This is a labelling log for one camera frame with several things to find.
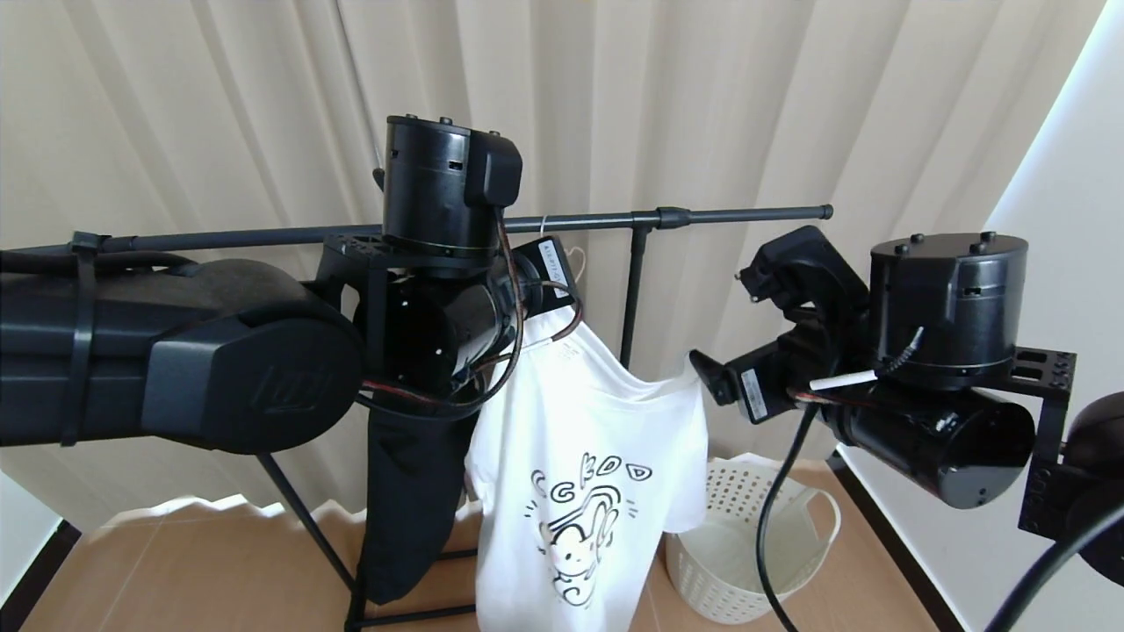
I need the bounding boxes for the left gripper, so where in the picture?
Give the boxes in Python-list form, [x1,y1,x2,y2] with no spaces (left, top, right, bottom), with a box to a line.
[505,235,584,334]

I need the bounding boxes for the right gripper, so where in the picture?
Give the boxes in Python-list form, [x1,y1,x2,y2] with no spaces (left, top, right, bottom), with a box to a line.
[736,323,846,427]

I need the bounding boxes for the white garment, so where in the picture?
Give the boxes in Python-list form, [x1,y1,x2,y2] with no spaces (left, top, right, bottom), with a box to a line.
[464,303,710,632]

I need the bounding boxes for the black shorts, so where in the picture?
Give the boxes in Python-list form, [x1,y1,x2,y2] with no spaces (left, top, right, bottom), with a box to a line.
[356,408,471,607]

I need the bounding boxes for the black clothes rack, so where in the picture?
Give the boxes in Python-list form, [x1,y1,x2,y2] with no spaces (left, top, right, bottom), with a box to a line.
[0,205,834,632]

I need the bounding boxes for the white laundry basket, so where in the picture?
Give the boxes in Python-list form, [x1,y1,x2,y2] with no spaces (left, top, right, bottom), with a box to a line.
[665,454,842,626]

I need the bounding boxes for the beige curtain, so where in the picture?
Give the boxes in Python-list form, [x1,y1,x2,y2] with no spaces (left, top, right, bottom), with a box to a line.
[0,0,1107,532]

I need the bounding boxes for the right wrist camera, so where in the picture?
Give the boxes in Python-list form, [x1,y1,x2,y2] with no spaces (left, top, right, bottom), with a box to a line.
[736,226,872,352]

